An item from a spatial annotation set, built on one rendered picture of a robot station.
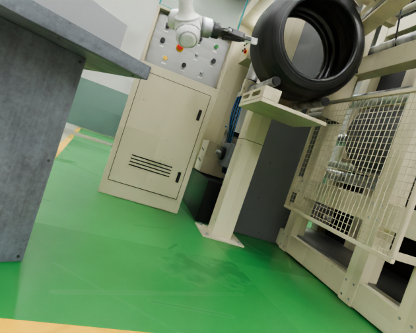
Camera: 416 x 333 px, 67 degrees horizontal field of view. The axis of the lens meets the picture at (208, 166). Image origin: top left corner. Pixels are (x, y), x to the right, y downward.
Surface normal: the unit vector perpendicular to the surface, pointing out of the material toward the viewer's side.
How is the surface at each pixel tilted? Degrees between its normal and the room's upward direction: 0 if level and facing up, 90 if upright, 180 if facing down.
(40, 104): 90
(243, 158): 90
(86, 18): 90
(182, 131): 90
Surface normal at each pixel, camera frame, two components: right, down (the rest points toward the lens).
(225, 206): 0.20, 0.11
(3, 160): 0.73, 0.27
